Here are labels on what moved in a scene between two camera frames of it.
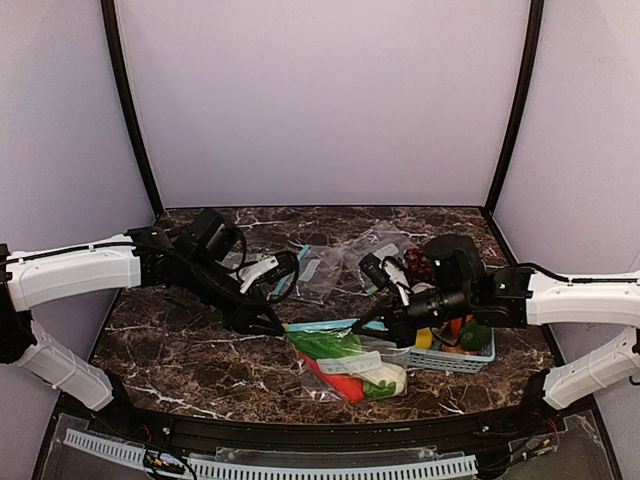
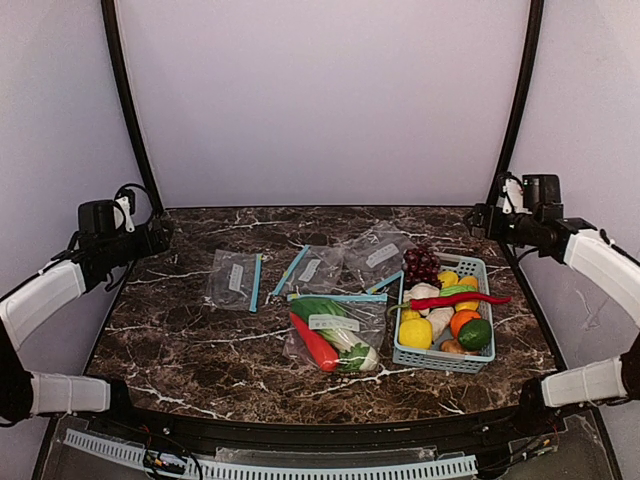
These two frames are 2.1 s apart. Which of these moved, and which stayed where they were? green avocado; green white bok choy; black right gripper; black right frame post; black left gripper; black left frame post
Moved: black right gripper; black left gripper; green white bok choy
Stayed: black left frame post; green avocado; black right frame post
